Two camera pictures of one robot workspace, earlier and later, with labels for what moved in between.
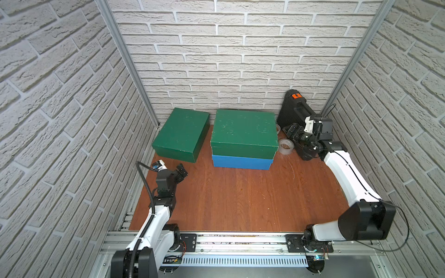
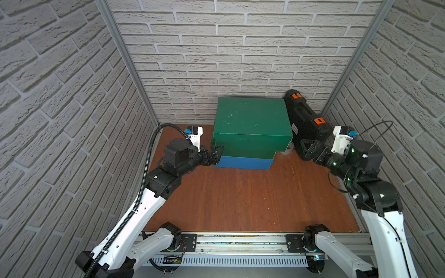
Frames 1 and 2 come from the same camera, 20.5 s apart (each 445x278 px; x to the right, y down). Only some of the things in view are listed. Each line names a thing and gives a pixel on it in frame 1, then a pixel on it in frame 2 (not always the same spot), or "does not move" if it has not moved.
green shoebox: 183,135 to 251,127
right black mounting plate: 296,243 does not move
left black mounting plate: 188,242 does not move
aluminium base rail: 215,250 does not move
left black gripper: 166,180 to 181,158
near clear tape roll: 285,146 does not move
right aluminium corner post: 385,8 does not move
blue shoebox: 228,161 does not move
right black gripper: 295,137 to 324,152
